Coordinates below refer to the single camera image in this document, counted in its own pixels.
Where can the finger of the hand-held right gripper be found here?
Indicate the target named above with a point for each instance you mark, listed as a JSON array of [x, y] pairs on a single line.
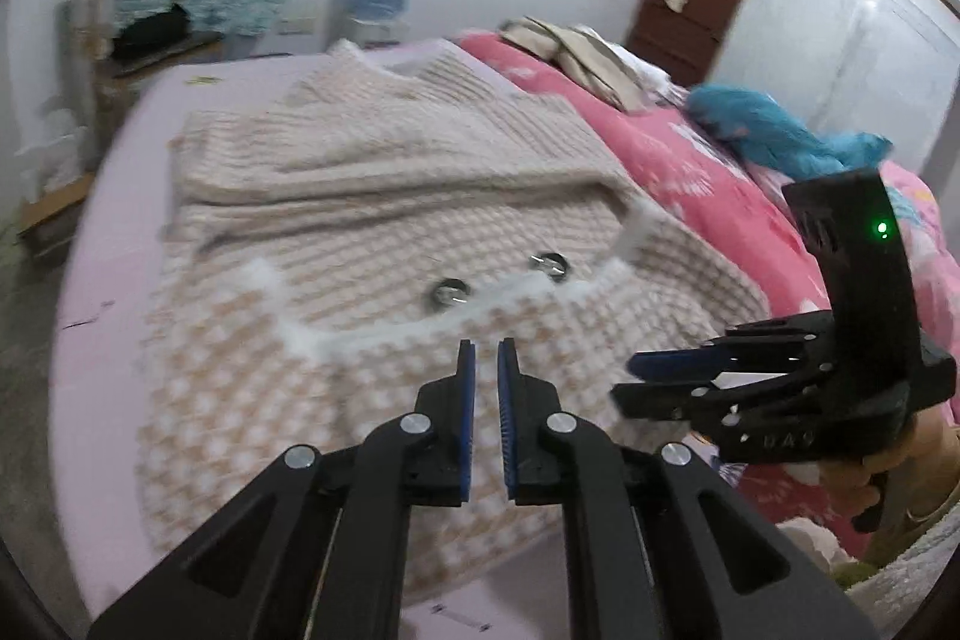
[[664, 364], [667, 398]]

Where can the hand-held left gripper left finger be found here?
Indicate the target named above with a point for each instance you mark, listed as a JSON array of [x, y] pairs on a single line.
[[466, 419]]

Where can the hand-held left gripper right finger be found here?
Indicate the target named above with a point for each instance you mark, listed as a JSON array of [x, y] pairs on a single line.
[[506, 419]]

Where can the beige white checked coat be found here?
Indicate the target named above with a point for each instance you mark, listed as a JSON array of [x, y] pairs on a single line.
[[300, 385]]

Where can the person's right hand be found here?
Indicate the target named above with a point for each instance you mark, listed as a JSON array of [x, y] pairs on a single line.
[[844, 486]]

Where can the pink floral blanket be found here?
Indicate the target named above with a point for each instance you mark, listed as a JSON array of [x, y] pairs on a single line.
[[712, 183]]

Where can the teal fluffy blanket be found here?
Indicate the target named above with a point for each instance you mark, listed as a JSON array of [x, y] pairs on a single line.
[[780, 130]]

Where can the white green fluffy rug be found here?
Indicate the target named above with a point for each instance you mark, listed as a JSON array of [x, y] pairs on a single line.
[[885, 595]]

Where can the white garment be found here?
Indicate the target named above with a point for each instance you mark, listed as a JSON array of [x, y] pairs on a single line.
[[645, 66]]

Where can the beige garment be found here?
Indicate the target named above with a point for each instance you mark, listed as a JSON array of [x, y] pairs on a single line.
[[585, 59]]

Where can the bed with lilac sheet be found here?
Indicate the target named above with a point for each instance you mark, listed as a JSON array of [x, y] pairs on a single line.
[[112, 310]]

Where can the white water dispenser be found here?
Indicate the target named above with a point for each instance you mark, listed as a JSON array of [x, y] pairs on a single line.
[[375, 31]]

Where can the small wooden stool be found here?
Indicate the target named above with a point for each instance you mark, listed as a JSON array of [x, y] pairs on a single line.
[[52, 209]]

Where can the black bag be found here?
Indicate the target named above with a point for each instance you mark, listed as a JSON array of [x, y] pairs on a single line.
[[154, 33]]

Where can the white plastic bags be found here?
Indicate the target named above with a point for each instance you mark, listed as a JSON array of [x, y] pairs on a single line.
[[49, 145]]

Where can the wooden chair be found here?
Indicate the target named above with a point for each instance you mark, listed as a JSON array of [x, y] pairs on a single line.
[[105, 33]]

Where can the wall socket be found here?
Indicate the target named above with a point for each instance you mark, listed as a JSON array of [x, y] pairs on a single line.
[[297, 25]]

